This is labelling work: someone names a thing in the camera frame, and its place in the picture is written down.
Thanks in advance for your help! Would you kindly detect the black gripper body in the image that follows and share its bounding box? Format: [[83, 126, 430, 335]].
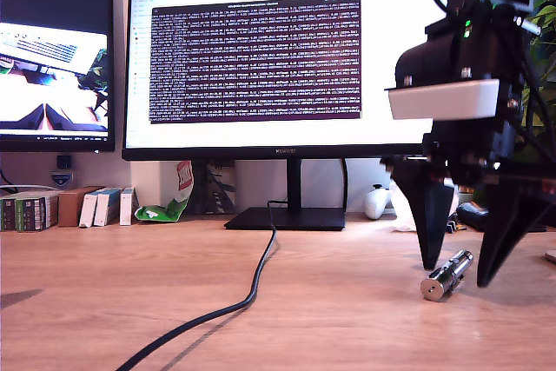
[[380, 115, 556, 192]]

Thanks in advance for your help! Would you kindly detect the metallic silver laser pointer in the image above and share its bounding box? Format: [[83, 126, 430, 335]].
[[419, 248, 474, 301]]

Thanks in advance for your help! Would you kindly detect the crumpled white plastic bag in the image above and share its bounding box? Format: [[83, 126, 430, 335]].
[[387, 179, 460, 233]]

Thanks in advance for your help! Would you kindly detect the black leather wallet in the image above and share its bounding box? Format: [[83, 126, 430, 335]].
[[455, 201, 549, 233]]

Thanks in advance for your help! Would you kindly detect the white game controller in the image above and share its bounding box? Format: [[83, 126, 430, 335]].
[[362, 183, 394, 221]]

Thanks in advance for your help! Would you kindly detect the green leafy potted plant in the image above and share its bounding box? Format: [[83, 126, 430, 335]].
[[519, 0, 556, 163]]

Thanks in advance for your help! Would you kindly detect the large black Huawei monitor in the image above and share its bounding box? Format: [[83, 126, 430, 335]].
[[121, 0, 453, 231]]

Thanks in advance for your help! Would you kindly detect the dark patterned carton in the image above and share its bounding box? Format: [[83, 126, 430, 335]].
[[206, 160, 238, 215]]

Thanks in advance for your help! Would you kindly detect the green and red snack bag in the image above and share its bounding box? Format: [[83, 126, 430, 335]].
[[134, 160, 195, 223]]

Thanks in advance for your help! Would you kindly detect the small white and blue box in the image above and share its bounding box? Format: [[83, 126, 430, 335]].
[[118, 187, 139, 227], [93, 188, 122, 227], [78, 193, 103, 229]]

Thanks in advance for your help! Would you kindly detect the brown cardboard box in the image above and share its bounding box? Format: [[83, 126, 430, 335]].
[[57, 186, 105, 228]]

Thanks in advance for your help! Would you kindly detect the blue shield badge sticker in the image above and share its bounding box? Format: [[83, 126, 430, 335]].
[[50, 170, 74, 188]]

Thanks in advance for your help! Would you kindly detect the green printed box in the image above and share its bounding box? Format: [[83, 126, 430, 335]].
[[0, 196, 17, 232], [15, 194, 60, 232]]

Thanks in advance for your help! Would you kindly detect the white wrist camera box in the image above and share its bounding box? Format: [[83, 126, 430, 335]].
[[384, 78, 501, 121]]

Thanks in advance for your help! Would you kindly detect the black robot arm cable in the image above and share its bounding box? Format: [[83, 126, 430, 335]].
[[519, 51, 556, 159]]

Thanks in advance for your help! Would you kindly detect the thin black monitor cable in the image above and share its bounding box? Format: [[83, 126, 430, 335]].
[[341, 158, 349, 212]]

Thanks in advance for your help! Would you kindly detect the thick black table cable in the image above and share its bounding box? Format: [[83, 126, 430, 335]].
[[113, 200, 288, 371]]

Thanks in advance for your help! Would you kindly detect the thin white cable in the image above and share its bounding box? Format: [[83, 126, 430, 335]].
[[0, 184, 60, 194]]

